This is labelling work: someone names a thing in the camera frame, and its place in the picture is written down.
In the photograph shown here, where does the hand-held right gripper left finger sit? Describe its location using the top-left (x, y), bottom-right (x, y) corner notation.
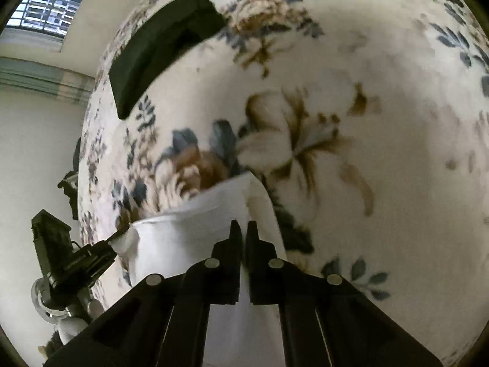
top-left (44, 220), bottom-right (244, 367)

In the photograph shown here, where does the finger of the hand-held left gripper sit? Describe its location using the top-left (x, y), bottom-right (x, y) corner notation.
top-left (48, 229), bottom-right (130, 295)

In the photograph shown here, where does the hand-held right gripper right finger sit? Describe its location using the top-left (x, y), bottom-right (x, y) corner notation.
top-left (246, 220), bottom-right (444, 367)

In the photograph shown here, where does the white t-shirt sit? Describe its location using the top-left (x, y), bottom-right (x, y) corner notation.
top-left (112, 171), bottom-right (288, 367)

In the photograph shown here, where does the floral bedspread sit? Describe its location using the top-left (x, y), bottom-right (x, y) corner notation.
top-left (76, 0), bottom-right (489, 367)

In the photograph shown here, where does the green striped curtain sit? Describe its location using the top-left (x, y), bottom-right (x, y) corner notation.
top-left (0, 56), bottom-right (96, 106)

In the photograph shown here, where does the dark folded cloth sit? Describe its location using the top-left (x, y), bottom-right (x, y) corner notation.
top-left (109, 0), bottom-right (227, 120)

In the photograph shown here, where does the barred window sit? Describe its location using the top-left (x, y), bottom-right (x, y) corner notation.
top-left (7, 0), bottom-right (95, 42)

